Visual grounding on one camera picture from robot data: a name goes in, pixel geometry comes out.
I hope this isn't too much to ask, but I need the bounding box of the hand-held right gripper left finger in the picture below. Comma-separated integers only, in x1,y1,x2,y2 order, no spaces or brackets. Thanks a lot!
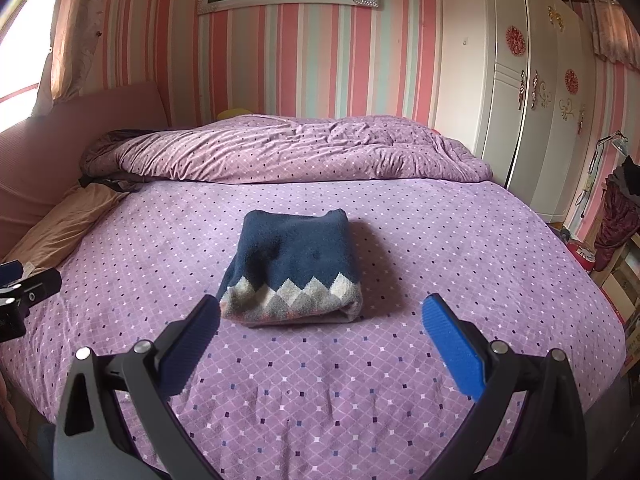
52,294,221,480

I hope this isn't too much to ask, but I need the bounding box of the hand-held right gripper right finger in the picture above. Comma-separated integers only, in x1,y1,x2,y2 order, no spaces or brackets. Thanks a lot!
421,293,588,480

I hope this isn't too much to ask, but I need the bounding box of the navy argyle knit sweater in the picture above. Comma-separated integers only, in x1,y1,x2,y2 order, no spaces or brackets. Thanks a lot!
216,208,363,328

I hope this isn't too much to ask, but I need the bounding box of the tan pillow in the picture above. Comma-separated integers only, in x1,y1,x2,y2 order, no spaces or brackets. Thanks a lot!
2,182,133,266

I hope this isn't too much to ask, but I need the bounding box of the purple diamond-patterned bed sheet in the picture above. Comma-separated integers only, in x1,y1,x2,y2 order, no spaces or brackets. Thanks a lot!
10,177,628,480

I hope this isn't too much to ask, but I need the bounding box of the dark brown cloth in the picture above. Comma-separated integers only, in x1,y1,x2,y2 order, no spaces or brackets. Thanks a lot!
80,130,146,193

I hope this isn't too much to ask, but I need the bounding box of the pink padded headboard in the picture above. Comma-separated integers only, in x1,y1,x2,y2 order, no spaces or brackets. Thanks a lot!
0,80,171,256

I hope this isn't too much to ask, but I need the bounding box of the red round object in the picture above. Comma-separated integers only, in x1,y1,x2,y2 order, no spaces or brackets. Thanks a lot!
570,240,598,273

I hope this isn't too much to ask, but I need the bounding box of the wooden crate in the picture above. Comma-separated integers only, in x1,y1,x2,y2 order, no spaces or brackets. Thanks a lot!
597,240,640,321

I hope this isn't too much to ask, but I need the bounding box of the dark red cloth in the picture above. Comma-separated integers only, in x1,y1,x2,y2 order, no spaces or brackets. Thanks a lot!
592,157,640,261

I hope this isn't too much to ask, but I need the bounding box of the bright window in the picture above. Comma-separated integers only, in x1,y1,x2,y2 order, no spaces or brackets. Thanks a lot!
0,0,66,131

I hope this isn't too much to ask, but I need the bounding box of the purple diamond-patterned folded quilt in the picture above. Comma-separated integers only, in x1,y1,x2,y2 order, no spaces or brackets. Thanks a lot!
80,114,496,186

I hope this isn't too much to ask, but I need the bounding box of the sheer patterned curtain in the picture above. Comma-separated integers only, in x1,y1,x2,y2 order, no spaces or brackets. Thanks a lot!
37,0,106,111

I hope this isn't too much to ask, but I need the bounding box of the white wardrobe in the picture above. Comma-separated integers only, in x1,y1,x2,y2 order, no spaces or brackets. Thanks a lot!
432,0,601,221

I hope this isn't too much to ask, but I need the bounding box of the desk lamp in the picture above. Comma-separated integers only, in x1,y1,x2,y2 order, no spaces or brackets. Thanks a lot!
587,130,632,186

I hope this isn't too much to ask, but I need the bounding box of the pink curtain valance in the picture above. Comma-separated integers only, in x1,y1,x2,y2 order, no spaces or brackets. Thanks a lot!
585,0,640,68

